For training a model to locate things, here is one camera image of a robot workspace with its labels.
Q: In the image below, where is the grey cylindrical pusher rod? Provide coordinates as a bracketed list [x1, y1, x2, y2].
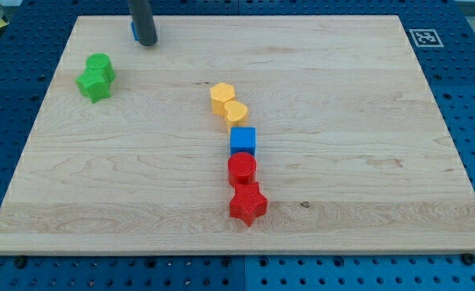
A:
[128, 0, 158, 46]

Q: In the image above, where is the blue triangle block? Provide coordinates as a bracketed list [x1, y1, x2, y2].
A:
[130, 22, 139, 42]

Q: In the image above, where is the green cylinder block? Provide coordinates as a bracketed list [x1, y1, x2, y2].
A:
[86, 53, 116, 82]

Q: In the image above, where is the green star block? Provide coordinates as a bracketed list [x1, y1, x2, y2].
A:
[75, 69, 111, 103]

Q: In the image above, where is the yellow hexagon block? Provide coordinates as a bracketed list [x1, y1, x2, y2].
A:
[210, 82, 236, 116]

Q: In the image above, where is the yellow heart block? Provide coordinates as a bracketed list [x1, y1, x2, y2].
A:
[224, 101, 249, 132]

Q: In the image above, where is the blue cube block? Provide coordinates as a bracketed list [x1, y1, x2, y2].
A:
[229, 127, 257, 156]

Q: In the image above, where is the red cylinder block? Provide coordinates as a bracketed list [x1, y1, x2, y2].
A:
[227, 152, 257, 187]

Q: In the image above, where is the red star block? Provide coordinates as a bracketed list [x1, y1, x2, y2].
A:
[229, 182, 268, 227]

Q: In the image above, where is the light wooden board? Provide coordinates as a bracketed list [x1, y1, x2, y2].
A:
[0, 15, 475, 255]

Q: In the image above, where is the white fiducial marker tag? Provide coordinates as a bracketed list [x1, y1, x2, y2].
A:
[409, 28, 443, 48]

